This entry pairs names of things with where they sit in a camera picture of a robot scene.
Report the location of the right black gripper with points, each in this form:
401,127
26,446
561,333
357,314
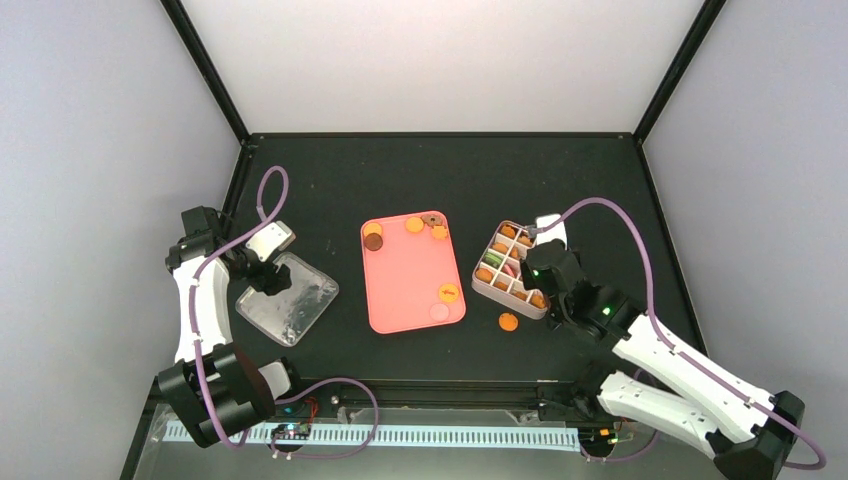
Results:
527,282

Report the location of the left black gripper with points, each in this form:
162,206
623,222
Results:
269,277

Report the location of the white divided cookie tin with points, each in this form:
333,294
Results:
503,285

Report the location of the green round cookie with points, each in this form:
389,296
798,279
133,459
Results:
493,259

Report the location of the clear plastic tin lid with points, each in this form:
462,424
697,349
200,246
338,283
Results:
287,316

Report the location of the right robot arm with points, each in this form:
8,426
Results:
746,431

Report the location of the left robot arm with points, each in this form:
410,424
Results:
214,388

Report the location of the red marked dotted cracker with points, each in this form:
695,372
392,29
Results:
449,293

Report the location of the pink round cookie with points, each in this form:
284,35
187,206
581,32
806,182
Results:
439,312

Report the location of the orange flower cookie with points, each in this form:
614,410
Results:
439,232

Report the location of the dark chocolate round cookie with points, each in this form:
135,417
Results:
373,241

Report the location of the dotted cracker beside chocolate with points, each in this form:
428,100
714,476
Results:
372,228

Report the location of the brown flower jam cookie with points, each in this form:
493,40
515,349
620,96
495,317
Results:
432,219

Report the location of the pink cookie tray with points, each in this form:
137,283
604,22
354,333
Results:
403,277

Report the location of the round orange cracker cookie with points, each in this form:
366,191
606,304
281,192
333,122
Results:
414,224

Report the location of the left base circuit board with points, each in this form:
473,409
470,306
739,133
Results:
291,432

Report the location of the base circuit board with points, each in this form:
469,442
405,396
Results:
291,432
603,436

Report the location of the right base circuit board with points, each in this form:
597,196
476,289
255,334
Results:
603,436

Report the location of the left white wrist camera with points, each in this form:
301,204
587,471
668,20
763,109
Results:
270,240

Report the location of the white slotted cable duct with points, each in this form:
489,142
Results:
429,436

